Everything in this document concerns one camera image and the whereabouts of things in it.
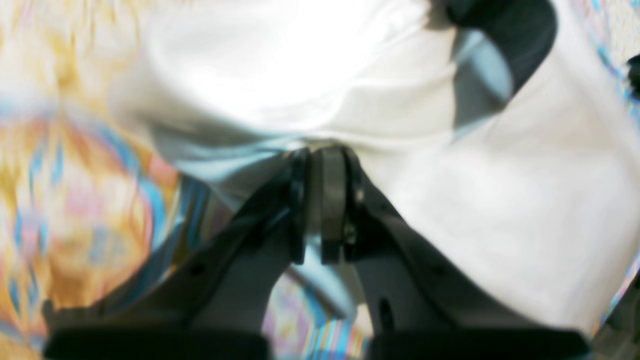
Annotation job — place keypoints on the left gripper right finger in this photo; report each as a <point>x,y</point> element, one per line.
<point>422,306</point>

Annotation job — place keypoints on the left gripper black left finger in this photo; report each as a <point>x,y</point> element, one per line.
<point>213,307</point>

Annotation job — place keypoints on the white printed T-shirt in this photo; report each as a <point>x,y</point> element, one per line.
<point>533,193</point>

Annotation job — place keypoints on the patterned tile tablecloth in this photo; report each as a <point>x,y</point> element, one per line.
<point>93,217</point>

